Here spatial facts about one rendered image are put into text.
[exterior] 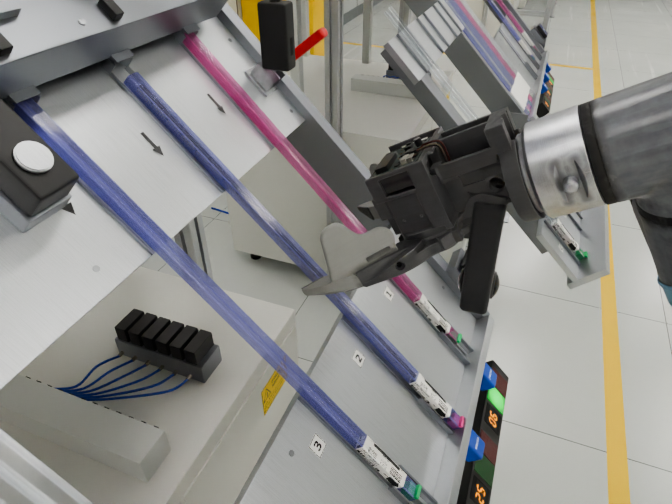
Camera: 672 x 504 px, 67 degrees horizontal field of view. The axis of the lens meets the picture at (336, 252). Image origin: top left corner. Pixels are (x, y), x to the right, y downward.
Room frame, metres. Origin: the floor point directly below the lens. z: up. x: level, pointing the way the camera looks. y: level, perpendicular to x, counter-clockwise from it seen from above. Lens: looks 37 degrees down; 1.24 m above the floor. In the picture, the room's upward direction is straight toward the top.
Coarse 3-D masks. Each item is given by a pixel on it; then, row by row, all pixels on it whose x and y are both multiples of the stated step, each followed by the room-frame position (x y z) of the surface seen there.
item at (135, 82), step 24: (144, 96) 0.47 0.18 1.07; (168, 120) 0.46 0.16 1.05; (192, 144) 0.46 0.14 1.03; (216, 168) 0.45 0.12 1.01; (240, 192) 0.44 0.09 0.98; (264, 216) 0.43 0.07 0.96; (288, 240) 0.43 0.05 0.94; (312, 264) 0.42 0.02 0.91; (360, 312) 0.40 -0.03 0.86; (384, 336) 0.39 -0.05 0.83
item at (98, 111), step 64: (192, 64) 0.57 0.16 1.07; (256, 64) 0.65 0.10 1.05; (64, 128) 0.40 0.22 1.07; (128, 128) 0.44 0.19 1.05; (192, 128) 0.49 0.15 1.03; (256, 128) 0.55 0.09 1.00; (128, 192) 0.38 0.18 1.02; (192, 192) 0.42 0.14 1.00; (0, 256) 0.28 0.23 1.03; (64, 256) 0.30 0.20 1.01; (128, 256) 0.33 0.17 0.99; (0, 320) 0.24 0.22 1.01; (64, 320) 0.26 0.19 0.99; (0, 384) 0.20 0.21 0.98
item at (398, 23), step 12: (384, 12) 0.81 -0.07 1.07; (396, 12) 0.81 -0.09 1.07; (396, 24) 0.80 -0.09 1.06; (408, 36) 0.79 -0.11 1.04; (420, 48) 0.79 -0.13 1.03; (432, 60) 0.79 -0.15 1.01; (432, 72) 0.78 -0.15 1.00; (444, 84) 0.77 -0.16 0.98; (456, 96) 0.76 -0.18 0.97; (468, 108) 0.76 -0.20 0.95; (468, 120) 0.75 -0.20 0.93; (576, 252) 0.67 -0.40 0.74
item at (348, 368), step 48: (384, 288) 0.47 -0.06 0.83; (432, 288) 0.53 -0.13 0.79; (336, 336) 0.37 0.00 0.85; (432, 336) 0.45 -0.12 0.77; (336, 384) 0.32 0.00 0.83; (384, 384) 0.35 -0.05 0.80; (432, 384) 0.39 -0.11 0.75; (288, 432) 0.26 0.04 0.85; (336, 432) 0.28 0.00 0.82; (384, 432) 0.31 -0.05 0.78; (432, 432) 0.34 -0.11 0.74; (288, 480) 0.23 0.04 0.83; (336, 480) 0.24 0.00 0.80; (384, 480) 0.26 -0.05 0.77; (432, 480) 0.29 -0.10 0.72
